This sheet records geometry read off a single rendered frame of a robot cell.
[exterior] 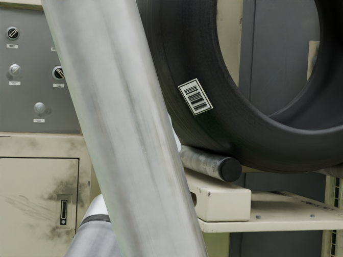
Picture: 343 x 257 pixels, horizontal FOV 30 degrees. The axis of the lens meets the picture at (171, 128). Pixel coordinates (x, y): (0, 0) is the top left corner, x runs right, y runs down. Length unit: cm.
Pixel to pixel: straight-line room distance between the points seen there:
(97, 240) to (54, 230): 104
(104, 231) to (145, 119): 23
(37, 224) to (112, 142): 122
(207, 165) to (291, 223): 19
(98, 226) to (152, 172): 21
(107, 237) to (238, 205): 45
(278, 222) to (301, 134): 17
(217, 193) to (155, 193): 56
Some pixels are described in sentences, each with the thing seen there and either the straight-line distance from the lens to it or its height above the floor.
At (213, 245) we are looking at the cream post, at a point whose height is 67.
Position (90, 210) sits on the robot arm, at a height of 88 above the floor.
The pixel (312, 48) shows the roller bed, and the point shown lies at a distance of 181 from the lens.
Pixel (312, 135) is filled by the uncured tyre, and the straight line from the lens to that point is 120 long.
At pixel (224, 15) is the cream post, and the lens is 156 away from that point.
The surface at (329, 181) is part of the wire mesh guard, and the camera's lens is 173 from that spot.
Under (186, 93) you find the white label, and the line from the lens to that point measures 112.
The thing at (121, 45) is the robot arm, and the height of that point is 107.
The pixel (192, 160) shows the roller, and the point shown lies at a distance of 128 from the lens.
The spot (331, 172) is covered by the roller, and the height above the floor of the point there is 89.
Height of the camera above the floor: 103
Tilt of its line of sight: 3 degrees down
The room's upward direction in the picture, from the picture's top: 3 degrees clockwise
